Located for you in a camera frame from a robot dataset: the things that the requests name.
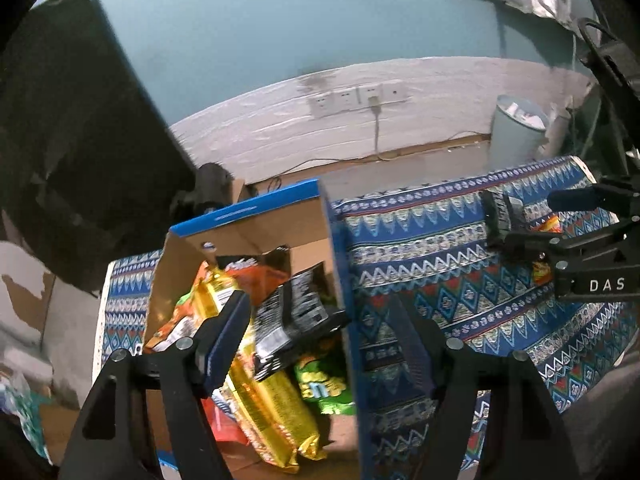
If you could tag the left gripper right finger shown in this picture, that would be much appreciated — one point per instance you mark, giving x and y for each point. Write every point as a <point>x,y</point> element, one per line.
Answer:
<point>525,437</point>

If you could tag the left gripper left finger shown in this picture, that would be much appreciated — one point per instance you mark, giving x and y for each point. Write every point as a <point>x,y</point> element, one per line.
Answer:
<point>112,437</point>

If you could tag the orange striped snack bag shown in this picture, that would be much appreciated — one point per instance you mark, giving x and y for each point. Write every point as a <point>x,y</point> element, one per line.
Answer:
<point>541,268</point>

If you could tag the red snack bag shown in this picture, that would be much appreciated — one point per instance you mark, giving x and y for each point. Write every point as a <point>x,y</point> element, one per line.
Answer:
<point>223,427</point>

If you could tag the black snack bag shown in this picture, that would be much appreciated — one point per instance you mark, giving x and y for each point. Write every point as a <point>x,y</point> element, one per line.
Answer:
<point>503,215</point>
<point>297,315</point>

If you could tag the green bean snack bag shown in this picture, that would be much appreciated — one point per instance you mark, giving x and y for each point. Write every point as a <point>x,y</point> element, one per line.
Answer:
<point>322,380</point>

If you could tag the orange black chips bag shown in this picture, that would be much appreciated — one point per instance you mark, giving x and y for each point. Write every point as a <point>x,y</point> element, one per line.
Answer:
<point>258,275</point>

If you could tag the pale blue waste bin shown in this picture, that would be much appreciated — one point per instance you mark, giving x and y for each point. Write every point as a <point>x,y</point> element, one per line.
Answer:
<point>518,129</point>

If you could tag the patterned blue tablecloth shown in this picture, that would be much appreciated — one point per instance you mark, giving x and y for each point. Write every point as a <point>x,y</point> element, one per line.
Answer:
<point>426,245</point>

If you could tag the blue cardboard box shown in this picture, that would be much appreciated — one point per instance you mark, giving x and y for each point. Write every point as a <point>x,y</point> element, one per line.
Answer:
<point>265,237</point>

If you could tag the black office chair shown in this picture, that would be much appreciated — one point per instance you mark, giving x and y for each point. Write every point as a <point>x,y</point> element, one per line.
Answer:
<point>613,139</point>

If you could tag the black speaker on box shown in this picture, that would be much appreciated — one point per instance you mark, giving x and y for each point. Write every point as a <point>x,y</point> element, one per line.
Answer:
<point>212,190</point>

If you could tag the white wall sockets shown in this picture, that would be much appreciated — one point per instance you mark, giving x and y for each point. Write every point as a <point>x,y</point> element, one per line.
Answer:
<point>349,99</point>

